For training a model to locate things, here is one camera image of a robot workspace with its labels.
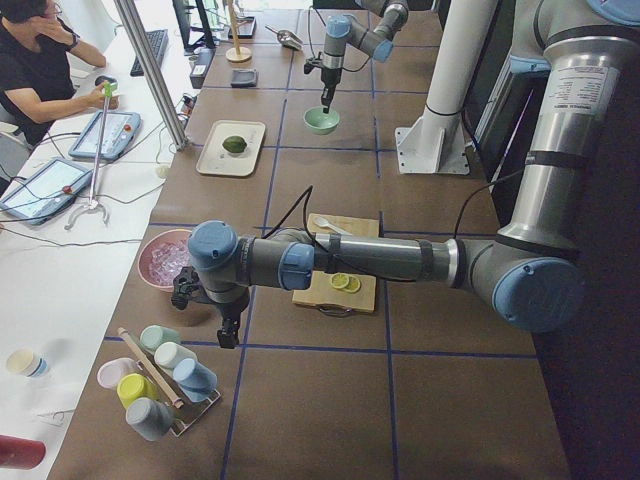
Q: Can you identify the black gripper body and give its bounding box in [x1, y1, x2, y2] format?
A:
[171, 266, 250, 330]
[321, 66, 342, 103]

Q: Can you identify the light green bowl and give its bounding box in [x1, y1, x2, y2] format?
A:
[303, 106, 341, 135]

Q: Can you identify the white plastic spoon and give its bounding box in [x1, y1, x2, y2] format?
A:
[313, 216, 351, 235]

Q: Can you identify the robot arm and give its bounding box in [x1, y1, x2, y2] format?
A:
[315, 1, 409, 114]
[151, 12, 639, 352]

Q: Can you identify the pink bowl with ice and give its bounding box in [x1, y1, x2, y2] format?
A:
[137, 228, 191, 292]

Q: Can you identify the light blue cup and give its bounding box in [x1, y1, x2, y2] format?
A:
[172, 358, 218, 402]

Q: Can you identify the metal scoop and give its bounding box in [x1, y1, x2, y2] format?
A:
[265, 25, 303, 51]

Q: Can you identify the white cup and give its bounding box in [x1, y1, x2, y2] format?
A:
[154, 342, 198, 371]

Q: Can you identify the mint green cup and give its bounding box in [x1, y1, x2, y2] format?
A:
[139, 325, 182, 353]

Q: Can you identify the grey folded cloth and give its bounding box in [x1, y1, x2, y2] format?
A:
[230, 69, 259, 88]

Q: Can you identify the wooden mug tree stand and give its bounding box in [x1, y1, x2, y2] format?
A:
[225, 0, 252, 64]

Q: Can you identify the green avocado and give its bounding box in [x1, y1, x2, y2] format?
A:
[222, 135, 248, 155]

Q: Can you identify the white rabbit tray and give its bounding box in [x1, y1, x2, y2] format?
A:
[196, 120, 266, 177]

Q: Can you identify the yellow green cup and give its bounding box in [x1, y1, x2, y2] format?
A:
[116, 373, 159, 409]

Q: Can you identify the grey cup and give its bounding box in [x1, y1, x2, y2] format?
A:
[125, 397, 174, 441]

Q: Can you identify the pink cup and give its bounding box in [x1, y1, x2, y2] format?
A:
[96, 357, 139, 390]

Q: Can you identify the upper lemon slice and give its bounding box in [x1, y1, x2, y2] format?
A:
[329, 273, 350, 290]

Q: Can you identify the lemon slice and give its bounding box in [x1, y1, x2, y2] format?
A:
[343, 275, 361, 294]
[329, 273, 350, 290]

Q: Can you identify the bamboo cutting board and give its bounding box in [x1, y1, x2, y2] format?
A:
[292, 213, 379, 313]

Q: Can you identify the black box with label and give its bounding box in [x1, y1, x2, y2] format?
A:
[190, 48, 216, 89]

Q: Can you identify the lower lemon slice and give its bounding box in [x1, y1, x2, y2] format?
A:
[343, 275, 361, 294]

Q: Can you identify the teach pendant tablet near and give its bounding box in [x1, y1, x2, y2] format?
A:
[1, 158, 91, 225]

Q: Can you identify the teach pendant tablet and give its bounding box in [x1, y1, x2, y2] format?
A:
[69, 111, 141, 162]
[1, 158, 91, 225]

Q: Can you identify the teach pendant tablet far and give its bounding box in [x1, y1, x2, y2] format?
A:
[69, 111, 141, 162]

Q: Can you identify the black keyboard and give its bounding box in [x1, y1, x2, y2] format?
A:
[129, 28, 170, 78]

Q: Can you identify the paper cup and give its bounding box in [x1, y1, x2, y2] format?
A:
[5, 348, 48, 378]

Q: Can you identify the reacher grabber tool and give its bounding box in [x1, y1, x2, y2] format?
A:
[64, 77, 118, 231]

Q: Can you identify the red cylinder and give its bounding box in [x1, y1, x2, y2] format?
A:
[0, 435, 46, 470]

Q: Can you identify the seated person in black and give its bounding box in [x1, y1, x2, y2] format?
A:
[1, 1, 106, 145]

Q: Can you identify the white wire cup rack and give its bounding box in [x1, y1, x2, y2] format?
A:
[164, 389, 222, 437]

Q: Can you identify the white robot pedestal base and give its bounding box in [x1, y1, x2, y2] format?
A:
[395, 0, 498, 175]

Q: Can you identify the aluminium frame post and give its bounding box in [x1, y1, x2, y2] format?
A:
[114, 0, 189, 151]

